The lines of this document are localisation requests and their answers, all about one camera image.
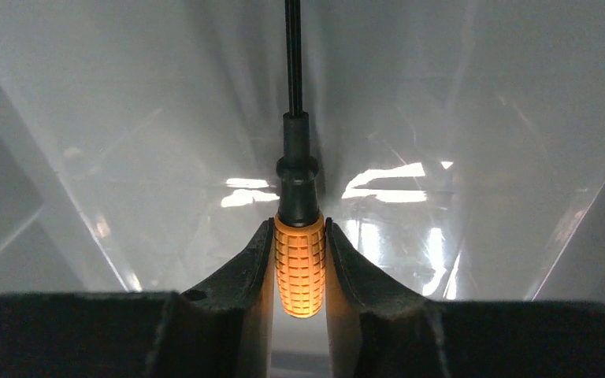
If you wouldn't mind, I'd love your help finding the grey plastic storage bin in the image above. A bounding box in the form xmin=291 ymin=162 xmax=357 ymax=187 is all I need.
xmin=0 ymin=1 xmax=605 ymax=377

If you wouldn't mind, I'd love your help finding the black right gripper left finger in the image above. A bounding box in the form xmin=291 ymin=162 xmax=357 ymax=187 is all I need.
xmin=0 ymin=219 xmax=274 ymax=377

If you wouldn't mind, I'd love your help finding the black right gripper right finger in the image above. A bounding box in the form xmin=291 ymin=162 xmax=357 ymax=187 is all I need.
xmin=325 ymin=220 xmax=605 ymax=377

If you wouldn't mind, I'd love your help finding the orange handled screwdriver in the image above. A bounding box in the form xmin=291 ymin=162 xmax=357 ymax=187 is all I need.
xmin=274 ymin=1 xmax=325 ymax=319

